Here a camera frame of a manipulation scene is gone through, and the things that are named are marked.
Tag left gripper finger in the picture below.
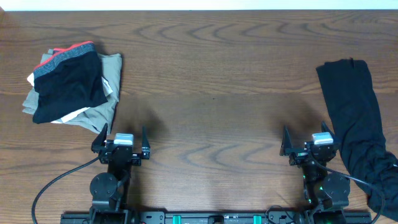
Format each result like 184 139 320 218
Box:
91 123 108 153
141 126 150 160

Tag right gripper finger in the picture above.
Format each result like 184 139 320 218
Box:
321 121 335 139
279 126 293 156

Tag black pants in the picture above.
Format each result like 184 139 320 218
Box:
316 59 397 220

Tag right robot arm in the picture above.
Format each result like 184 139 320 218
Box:
280 123 350 223

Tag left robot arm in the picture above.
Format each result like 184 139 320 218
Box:
89 124 150 224

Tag khaki folded garment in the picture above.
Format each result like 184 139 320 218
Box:
23 49 122 133

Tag white folded garment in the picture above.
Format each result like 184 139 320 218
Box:
27 73 113 124

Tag black folded shorts grey waistband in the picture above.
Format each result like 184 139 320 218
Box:
32 41 107 124

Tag right black cable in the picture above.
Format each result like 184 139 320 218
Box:
307 149 386 224

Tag black cable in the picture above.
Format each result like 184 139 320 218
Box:
31 156 101 224
307 149 386 224

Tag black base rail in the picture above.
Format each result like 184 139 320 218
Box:
60 210 372 224

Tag left black cable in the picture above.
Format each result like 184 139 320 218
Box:
31 156 101 224

